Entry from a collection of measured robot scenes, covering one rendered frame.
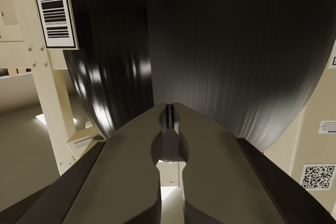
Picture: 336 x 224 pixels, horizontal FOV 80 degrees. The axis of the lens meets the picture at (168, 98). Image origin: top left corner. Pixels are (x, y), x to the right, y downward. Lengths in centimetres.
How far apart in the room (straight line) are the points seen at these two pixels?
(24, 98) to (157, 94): 783
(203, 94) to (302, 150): 37
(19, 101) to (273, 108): 788
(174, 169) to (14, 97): 734
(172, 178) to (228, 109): 66
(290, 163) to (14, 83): 767
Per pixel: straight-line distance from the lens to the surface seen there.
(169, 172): 83
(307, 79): 23
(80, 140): 98
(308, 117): 50
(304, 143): 53
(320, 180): 61
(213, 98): 20
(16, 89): 788
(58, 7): 21
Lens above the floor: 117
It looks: 20 degrees up
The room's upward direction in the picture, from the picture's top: 178 degrees clockwise
